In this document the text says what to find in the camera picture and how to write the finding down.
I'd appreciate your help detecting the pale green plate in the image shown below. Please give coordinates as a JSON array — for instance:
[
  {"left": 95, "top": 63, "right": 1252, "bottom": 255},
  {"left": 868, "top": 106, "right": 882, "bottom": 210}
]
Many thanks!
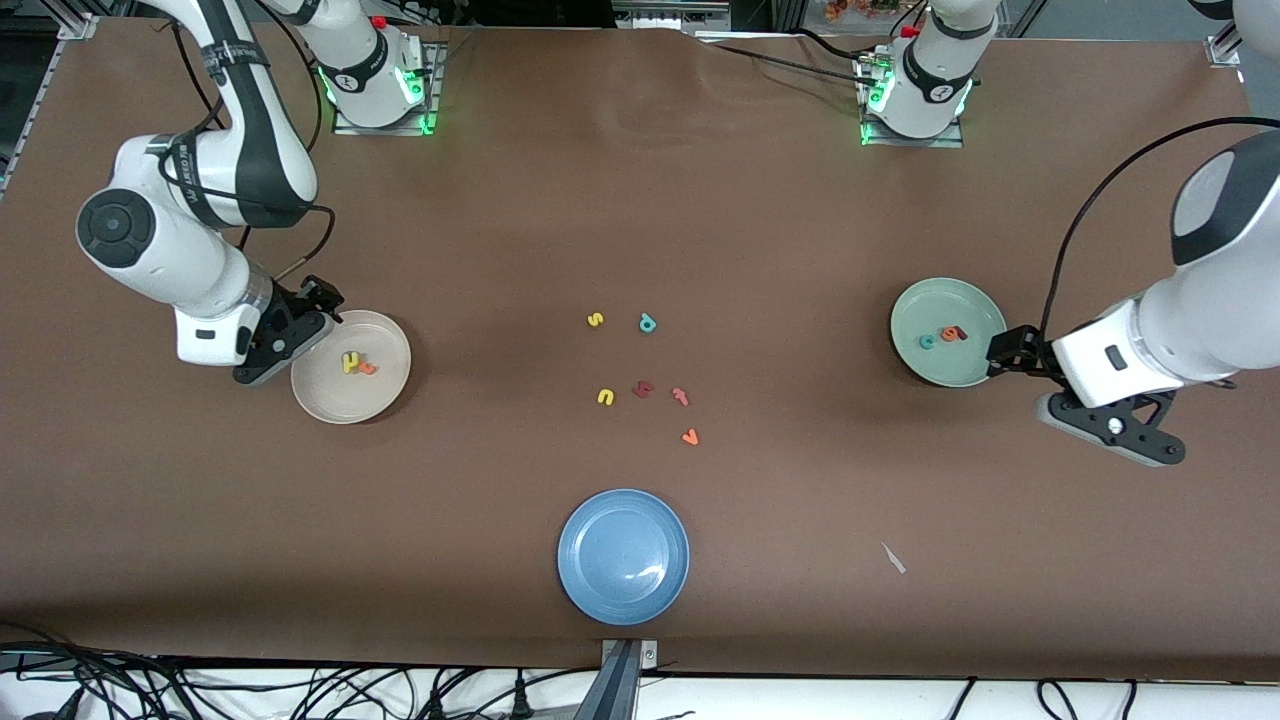
[{"left": 890, "top": 277, "right": 1010, "bottom": 389}]

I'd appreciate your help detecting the beige brown plate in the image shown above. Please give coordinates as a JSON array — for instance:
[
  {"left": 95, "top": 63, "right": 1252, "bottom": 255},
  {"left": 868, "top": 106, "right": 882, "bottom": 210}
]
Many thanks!
[{"left": 291, "top": 310, "right": 412, "bottom": 425}]

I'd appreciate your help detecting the blue plate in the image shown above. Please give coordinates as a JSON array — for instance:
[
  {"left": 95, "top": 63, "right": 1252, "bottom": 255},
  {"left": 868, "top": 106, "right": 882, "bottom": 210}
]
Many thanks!
[{"left": 557, "top": 488, "right": 691, "bottom": 627}]

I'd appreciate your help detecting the silver metal rack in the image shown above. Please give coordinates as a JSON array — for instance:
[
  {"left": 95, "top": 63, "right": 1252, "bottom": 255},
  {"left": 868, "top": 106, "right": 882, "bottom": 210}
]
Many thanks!
[{"left": 615, "top": 0, "right": 736, "bottom": 31}]

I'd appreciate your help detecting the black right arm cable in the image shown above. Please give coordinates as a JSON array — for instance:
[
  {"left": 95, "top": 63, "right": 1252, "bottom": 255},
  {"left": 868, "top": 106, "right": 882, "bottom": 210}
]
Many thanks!
[{"left": 165, "top": 0, "right": 337, "bottom": 286}]

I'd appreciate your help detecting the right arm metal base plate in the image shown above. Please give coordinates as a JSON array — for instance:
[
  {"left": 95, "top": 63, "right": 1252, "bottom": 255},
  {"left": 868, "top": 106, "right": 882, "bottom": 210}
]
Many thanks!
[{"left": 333, "top": 45, "right": 439, "bottom": 136}]

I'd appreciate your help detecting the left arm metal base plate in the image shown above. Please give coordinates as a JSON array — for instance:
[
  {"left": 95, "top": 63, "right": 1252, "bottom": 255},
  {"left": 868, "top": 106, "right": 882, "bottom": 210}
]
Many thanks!
[{"left": 860, "top": 55, "right": 966, "bottom": 149}]

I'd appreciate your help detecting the grey metal camera mount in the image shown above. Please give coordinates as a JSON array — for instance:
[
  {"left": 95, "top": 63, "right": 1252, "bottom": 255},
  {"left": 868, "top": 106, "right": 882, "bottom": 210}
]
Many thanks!
[{"left": 568, "top": 638, "right": 661, "bottom": 720}]

